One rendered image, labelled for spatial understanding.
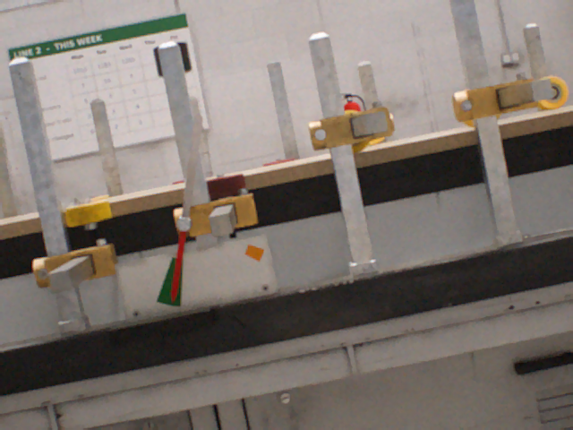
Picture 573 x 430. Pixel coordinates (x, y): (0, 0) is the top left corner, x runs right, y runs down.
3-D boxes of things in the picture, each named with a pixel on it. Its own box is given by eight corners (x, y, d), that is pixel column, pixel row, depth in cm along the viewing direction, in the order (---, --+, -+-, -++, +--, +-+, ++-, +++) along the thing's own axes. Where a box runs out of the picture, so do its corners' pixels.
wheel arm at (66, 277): (74, 295, 172) (68, 266, 172) (51, 299, 172) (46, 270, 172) (110, 266, 216) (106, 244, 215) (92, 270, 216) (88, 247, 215)
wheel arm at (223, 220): (235, 238, 168) (229, 209, 168) (212, 243, 168) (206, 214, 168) (240, 221, 212) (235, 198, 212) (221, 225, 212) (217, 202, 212)
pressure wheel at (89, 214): (129, 257, 214) (116, 194, 213) (96, 266, 208) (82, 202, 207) (101, 261, 219) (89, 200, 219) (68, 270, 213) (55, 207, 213)
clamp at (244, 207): (258, 223, 197) (252, 193, 196) (178, 239, 196) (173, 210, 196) (258, 221, 202) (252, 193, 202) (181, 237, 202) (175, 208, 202)
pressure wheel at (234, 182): (255, 235, 206) (242, 170, 205) (210, 244, 206) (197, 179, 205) (255, 232, 214) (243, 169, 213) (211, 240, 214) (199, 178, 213)
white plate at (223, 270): (278, 293, 197) (266, 234, 196) (125, 323, 197) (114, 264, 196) (277, 292, 198) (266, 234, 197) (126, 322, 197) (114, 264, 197)
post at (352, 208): (383, 312, 198) (329, 30, 196) (363, 316, 198) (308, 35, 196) (381, 309, 202) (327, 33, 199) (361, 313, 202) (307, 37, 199)
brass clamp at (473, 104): (540, 107, 196) (534, 77, 196) (461, 122, 196) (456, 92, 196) (531, 107, 202) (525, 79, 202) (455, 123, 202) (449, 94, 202)
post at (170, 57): (234, 321, 198) (176, 39, 196) (213, 325, 198) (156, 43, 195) (234, 318, 202) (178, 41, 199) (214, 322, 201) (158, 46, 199)
